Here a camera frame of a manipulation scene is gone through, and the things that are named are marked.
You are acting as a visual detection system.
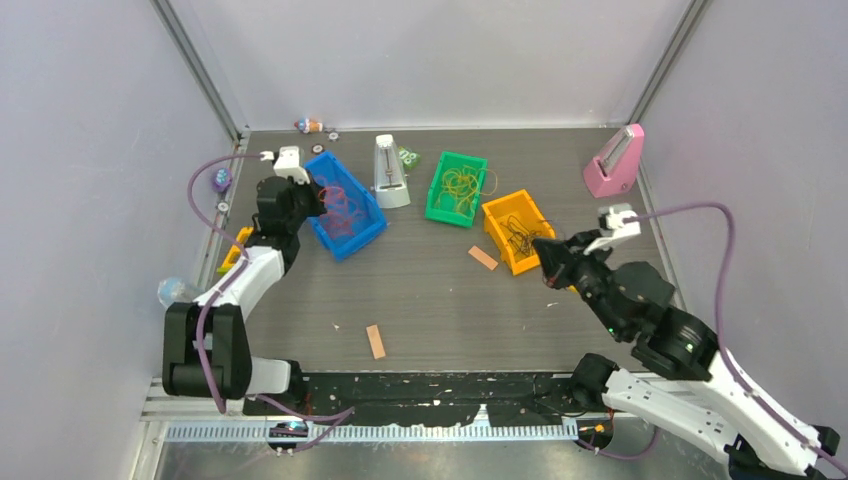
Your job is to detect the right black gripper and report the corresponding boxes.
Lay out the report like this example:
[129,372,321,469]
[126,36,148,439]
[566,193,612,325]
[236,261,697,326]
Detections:
[528,227,625,336]

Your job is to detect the red-orange cable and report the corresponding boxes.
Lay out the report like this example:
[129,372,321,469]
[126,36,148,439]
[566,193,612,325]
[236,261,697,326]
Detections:
[317,185,369,240]

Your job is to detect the dark cable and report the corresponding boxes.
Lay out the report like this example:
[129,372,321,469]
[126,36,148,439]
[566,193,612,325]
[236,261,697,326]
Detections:
[498,213,550,261]

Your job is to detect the yellow cable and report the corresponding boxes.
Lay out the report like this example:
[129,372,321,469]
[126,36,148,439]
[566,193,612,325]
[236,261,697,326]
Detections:
[433,165,498,220]

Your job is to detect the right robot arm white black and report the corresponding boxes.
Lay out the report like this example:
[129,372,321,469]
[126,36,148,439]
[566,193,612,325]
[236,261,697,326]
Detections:
[532,230,840,479]

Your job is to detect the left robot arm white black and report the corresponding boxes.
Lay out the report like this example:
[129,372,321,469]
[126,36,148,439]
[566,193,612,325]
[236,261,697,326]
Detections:
[161,176,326,414]

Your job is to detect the blue plastic bin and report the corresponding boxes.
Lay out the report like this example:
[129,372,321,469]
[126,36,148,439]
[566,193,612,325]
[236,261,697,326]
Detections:
[305,151,388,262]

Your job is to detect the orange plastic bin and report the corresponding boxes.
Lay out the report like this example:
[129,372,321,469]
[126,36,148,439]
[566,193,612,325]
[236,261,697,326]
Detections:
[482,189,556,276]

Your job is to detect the tan wooden block far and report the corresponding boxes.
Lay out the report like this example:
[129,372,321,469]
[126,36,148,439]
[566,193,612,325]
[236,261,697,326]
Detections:
[468,245,499,271]

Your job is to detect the tan wooden block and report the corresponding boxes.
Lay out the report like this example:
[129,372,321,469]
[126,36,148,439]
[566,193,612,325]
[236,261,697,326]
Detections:
[468,245,499,271]
[366,324,386,360]

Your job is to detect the small clown figurine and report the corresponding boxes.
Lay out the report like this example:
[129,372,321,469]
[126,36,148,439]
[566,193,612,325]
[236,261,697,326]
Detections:
[293,118,324,134]

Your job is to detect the white metronome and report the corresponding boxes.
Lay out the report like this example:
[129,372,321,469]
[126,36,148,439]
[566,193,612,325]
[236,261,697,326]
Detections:
[374,134,411,209]

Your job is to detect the yellow triangle block left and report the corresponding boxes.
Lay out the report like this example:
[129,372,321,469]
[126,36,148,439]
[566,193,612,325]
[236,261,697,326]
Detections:
[216,227,254,275]

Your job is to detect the purple round toy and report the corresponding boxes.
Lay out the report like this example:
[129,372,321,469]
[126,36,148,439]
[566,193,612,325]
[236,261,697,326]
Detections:
[212,167,233,193]

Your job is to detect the pink metronome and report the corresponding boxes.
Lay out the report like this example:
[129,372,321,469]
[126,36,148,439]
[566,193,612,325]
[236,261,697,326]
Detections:
[583,123,645,198]

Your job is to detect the green plastic bin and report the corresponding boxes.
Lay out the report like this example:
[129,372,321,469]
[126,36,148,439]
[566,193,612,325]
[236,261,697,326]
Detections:
[425,151,488,228]

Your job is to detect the tan wooden block near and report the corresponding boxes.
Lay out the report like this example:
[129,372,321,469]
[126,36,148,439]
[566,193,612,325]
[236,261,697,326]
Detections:
[366,324,386,360]

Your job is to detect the clear blue plastic container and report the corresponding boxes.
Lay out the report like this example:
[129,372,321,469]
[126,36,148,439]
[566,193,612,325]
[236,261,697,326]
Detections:
[157,277,203,309]

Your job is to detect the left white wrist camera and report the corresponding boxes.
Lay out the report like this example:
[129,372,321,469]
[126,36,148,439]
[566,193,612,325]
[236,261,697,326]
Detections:
[259,146,312,185]

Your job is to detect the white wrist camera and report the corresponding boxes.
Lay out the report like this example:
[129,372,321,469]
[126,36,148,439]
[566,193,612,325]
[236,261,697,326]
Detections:
[583,203,641,256]
[259,146,312,185]

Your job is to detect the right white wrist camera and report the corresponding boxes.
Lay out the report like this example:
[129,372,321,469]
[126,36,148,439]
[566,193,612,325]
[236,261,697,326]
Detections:
[583,203,641,256]

